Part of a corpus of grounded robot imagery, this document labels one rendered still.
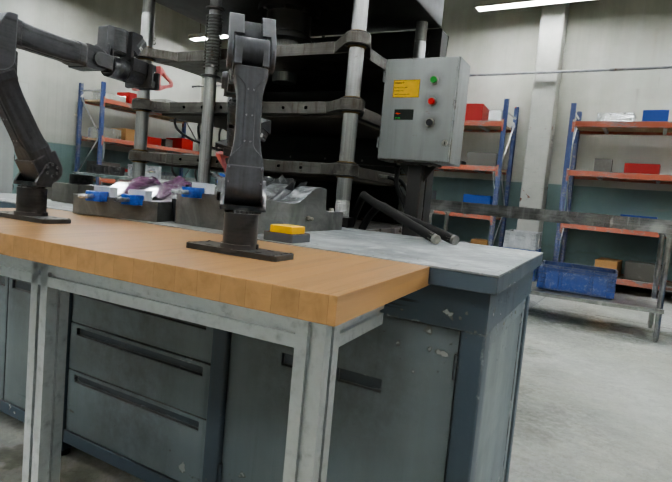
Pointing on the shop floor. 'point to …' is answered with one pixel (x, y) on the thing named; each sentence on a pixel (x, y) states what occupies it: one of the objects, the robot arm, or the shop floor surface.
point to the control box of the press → (422, 122)
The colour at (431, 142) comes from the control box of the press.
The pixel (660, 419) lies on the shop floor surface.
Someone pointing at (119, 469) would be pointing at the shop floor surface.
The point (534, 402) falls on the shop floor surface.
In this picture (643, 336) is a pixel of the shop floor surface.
